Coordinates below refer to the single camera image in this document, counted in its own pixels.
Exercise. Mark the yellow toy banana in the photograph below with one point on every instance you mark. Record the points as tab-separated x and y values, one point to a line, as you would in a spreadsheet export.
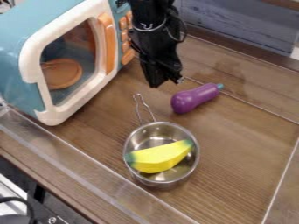
160	158

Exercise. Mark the blue toy microwave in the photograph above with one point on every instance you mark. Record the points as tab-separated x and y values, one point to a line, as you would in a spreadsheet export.
44	30

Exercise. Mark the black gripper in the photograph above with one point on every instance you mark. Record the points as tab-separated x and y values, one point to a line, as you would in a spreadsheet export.
160	60

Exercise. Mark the orange microwave turntable plate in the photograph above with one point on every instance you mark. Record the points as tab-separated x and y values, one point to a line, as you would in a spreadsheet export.
62	73

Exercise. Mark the purple toy eggplant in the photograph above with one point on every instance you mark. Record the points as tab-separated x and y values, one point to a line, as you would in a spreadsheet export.
189	99

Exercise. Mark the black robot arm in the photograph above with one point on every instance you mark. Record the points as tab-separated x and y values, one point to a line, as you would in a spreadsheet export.
154	14

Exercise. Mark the silver pot with handle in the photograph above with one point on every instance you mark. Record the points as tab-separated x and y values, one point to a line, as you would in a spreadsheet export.
154	133

